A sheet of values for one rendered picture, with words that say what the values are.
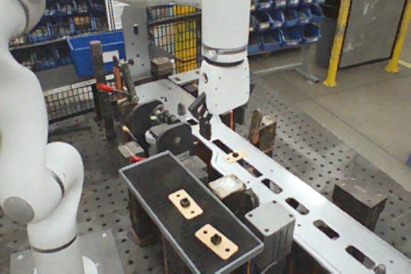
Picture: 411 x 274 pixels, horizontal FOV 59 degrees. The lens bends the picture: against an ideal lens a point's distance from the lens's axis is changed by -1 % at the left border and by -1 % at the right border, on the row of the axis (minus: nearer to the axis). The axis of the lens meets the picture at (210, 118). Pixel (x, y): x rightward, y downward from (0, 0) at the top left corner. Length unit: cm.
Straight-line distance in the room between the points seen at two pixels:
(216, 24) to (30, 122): 45
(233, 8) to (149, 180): 45
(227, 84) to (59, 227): 57
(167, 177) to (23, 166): 31
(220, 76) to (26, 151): 45
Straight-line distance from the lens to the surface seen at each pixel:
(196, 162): 106
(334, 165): 174
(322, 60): 452
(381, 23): 435
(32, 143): 86
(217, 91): 68
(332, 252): 98
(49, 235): 102
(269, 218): 86
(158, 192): 85
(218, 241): 73
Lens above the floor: 173
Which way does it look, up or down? 31 degrees down
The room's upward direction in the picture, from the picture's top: straight up
